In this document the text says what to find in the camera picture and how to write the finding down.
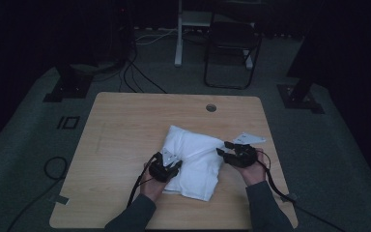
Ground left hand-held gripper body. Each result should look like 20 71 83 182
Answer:
148 147 180 184

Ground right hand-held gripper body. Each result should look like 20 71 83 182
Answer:
230 131 267 169

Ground white skirt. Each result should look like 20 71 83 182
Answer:
162 125 230 203

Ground person's right hand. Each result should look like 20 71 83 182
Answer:
238 148 269 188

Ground person's left hand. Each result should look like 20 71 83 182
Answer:
139 173 169 203

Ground grey tape piece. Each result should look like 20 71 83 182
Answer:
279 192 299 204
47 193 70 206

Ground black stand with base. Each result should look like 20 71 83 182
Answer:
43 62 95 103
276 32 326 115

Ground black folding chair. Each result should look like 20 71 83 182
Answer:
203 13 264 91

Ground left hand-held gripper cable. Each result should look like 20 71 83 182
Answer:
127 152 159 208

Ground hand-held gripper cable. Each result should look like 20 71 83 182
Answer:
127 152 159 208
255 158 347 232

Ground right hand-held gripper cable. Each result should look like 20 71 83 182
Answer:
255 158 347 232

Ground black floor cables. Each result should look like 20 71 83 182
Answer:
118 54 168 95

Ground black floor cable loop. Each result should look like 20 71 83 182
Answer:
6 156 70 232

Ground white desk frame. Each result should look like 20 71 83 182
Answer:
174 0 255 71

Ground white floor cable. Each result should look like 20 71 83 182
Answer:
134 28 179 45

